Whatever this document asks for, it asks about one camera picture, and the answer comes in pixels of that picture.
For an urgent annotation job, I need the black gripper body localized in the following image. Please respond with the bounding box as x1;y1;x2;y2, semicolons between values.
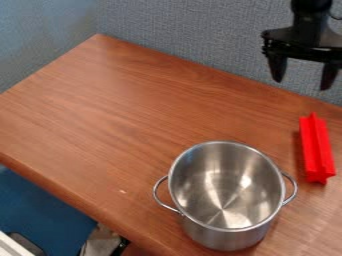
262;24;342;64

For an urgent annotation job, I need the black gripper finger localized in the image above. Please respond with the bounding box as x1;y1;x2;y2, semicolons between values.
320;62;341;90
268;54;288;83

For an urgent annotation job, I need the red block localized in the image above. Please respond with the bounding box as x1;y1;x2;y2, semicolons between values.
300;112;337;184

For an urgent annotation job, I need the metal pot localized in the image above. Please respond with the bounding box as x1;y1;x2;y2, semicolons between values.
158;141;297;251

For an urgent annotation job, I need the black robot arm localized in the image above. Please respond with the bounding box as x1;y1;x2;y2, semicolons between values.
261;0;342;90

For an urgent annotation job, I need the white object at corner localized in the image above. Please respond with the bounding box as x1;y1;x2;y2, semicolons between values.
0;231;47;256

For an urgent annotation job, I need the grey table leg bracket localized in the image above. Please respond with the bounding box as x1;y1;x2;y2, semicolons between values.
78;224;130;256

